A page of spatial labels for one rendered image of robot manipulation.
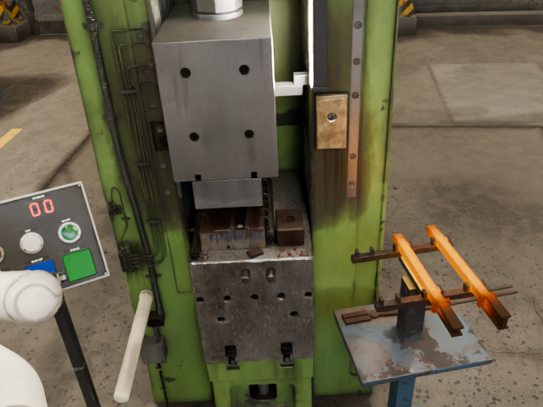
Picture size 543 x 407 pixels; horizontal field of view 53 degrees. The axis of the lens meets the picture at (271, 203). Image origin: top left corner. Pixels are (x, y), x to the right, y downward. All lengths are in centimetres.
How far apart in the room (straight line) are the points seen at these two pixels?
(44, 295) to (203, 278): 67
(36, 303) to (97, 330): 176
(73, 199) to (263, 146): 55
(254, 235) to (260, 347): 43
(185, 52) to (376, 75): 55
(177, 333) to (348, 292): 67
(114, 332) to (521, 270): 216
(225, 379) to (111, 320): 104
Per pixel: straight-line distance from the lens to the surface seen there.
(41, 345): 293
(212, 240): 168
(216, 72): 143
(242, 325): 183
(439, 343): 177
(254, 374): 201
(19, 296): 114
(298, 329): 185
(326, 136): 163
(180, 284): 199
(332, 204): 178
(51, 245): 160
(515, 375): 267
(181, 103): 147
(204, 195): 159
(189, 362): 228
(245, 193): 158
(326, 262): 192
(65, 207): 160
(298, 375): 202
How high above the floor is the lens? 194
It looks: 33 degrees down
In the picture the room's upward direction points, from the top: 3 degrees counter-clockwise
